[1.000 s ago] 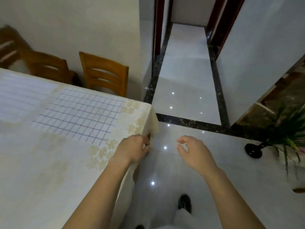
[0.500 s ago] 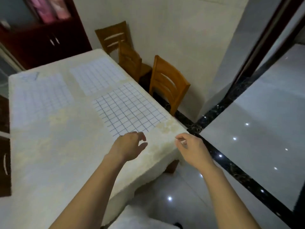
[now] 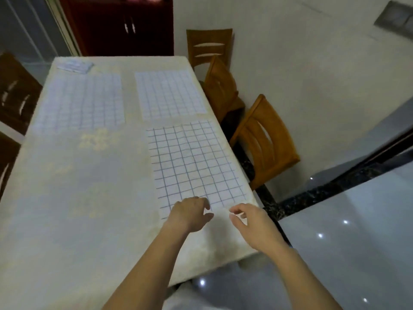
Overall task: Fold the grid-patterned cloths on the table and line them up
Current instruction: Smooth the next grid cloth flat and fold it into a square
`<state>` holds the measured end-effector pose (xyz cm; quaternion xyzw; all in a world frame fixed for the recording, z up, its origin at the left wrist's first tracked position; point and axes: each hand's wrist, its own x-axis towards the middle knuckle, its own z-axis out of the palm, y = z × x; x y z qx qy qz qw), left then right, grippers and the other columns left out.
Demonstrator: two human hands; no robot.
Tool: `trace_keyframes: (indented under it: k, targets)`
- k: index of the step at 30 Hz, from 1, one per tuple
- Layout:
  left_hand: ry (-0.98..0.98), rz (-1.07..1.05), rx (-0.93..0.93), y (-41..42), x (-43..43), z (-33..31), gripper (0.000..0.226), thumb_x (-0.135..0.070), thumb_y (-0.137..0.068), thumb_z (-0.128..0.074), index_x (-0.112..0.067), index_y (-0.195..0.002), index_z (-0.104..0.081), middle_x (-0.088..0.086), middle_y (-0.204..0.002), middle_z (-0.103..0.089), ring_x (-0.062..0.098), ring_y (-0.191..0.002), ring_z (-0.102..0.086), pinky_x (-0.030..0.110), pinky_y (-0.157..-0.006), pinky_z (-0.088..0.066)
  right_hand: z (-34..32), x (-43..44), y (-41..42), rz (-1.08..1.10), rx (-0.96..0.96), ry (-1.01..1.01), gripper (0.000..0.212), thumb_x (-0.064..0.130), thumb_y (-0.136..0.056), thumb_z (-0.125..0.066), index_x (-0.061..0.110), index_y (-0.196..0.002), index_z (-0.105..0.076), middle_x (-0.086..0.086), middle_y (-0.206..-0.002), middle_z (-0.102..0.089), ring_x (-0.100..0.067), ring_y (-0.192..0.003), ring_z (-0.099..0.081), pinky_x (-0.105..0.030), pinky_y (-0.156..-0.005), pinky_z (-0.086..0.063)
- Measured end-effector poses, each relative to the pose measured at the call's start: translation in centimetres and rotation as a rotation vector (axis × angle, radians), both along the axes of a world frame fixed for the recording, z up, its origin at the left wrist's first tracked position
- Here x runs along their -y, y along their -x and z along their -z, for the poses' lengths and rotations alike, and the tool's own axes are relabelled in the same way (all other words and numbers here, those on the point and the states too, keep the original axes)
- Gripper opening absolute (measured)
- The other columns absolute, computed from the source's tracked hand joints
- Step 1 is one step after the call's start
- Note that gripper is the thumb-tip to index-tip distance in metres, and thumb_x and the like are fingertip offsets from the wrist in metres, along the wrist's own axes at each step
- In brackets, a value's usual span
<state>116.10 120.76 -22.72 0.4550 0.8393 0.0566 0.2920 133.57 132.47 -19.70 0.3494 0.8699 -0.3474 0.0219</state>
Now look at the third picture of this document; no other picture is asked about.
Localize person's right forearm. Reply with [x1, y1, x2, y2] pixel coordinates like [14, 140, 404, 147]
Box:
[258, 243, 342, 310]

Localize person's left forearm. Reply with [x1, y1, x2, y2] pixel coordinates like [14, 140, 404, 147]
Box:
[102, 222, 194, 310]

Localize earlier checked cloth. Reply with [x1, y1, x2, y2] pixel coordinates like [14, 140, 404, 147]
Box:
[57, 59, 95, 74]

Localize table with cream floral tablecloth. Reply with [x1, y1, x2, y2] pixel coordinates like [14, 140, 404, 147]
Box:
[0, 56, 260, 310]

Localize person's left hand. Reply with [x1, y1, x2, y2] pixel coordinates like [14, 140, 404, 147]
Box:
[160, 196, 215, 233]

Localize person's right hand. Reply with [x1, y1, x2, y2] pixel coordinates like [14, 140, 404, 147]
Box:
[229, 203, 288, 255]

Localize grey wall switch panel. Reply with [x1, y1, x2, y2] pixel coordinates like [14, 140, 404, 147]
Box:
[373, 0, 413, 37]

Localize wooden dining chair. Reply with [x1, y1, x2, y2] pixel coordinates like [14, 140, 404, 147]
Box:
[0, 131, 22, 201]
[0, 52, 43, 136]
[229, 94, 301, 192]
[202, 56, 247, 124]
[185, 28, 234, 72]

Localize glass sliding door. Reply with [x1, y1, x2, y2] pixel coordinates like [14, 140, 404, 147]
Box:
[0, 0, 81, 86]

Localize dark red shelf cabinet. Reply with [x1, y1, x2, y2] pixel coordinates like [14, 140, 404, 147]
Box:
[58, 0, 175, 57]

